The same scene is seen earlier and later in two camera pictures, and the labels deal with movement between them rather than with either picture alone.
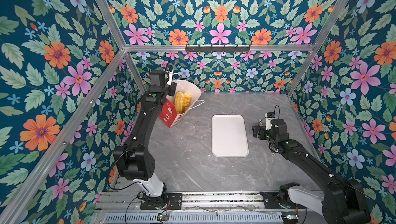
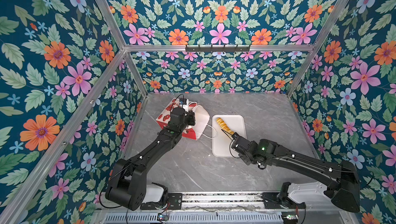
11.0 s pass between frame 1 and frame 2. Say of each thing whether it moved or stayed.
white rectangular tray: stayed
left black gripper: moved
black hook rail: stayed
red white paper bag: moved
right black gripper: moved
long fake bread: moved
